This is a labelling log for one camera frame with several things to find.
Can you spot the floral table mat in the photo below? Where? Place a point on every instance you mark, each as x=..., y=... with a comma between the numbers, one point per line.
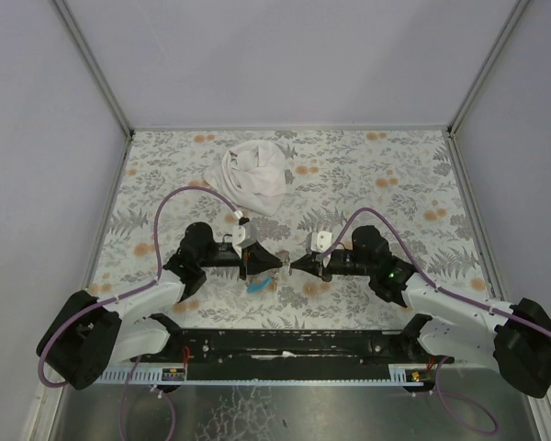
x=400, y=181

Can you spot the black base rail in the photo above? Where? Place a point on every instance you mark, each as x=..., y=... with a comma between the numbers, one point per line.
x=287, y=355

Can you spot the blue key tag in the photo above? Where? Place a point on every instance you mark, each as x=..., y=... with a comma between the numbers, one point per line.
x=259, y=285

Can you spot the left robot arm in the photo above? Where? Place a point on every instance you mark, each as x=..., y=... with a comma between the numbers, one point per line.
x=89, y=334

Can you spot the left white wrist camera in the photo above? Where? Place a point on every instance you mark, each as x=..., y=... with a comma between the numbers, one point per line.
x=243, y=234

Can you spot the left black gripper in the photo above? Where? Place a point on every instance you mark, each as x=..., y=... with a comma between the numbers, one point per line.
x=247, y=262

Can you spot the crumpled white cloth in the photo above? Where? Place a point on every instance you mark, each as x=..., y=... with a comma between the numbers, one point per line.
x=252, y=175

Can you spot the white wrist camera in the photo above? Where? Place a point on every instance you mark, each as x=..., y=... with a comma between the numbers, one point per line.
x=320, y=243
x=243, y=234

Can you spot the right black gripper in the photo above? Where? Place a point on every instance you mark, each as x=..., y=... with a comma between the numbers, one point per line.
x=323, y=265

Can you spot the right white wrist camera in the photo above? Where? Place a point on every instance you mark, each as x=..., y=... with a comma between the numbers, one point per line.
x=320, y=243

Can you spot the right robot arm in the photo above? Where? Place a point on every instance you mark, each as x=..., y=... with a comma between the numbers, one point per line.
x=512, y=339

